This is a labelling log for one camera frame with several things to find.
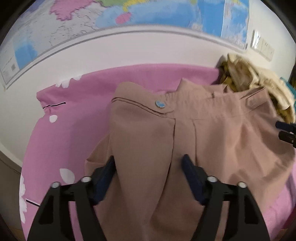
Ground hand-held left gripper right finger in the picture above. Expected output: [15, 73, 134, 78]
[181, 154, 270, 241]

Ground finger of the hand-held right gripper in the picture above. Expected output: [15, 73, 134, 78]
[275, 120, 296, 131]
[278, 130, 296, 148]

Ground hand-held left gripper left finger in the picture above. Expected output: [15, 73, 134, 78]
[27, 155, 116, 241]

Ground dusty pink pants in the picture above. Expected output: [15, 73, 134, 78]
[84, 77, 296, 241]

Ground cream garment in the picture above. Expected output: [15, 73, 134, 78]
[225, 53, 296, 112]

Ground pink floral blanket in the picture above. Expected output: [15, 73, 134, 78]
[20, 64, 296, 241]

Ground mustard brown garment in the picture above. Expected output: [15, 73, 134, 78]
[217, 61, 296, 124]

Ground white wall socket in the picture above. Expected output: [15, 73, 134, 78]
[251, 30, 262, 50]
[260, 39, 269, 57]
[266, 44, 275, 62]

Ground small blue wall map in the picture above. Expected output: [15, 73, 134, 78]
[220, 0, 250, 50]

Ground large colourful wall map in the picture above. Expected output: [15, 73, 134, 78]
[0, 0, 226, 89]

